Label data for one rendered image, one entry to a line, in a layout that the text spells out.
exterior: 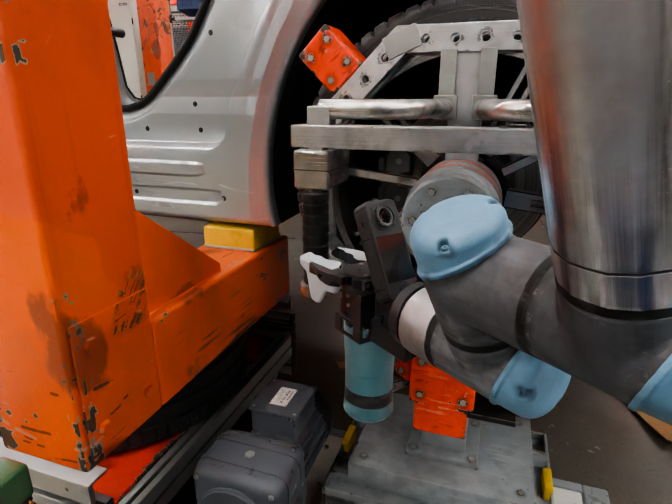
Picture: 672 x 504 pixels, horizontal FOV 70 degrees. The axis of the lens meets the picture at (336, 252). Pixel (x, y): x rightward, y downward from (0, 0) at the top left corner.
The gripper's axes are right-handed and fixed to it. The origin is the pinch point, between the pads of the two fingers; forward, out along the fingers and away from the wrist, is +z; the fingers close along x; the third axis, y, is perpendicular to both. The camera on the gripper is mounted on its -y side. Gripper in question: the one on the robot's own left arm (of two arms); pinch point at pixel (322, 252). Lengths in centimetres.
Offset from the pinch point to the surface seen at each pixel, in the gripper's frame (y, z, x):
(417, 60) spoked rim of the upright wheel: -27.3, 11.7, 26.5
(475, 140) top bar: -15.8, -14.6, 12.3
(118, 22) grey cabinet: -97, 485, 71
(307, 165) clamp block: -12.1, -0.2, -2.4
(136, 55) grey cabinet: -67, 476, 82
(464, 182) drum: -10.1, -10.9, 15.3
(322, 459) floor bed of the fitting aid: 72, 37, 24
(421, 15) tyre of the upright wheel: -34.3, 11.2, 26.3
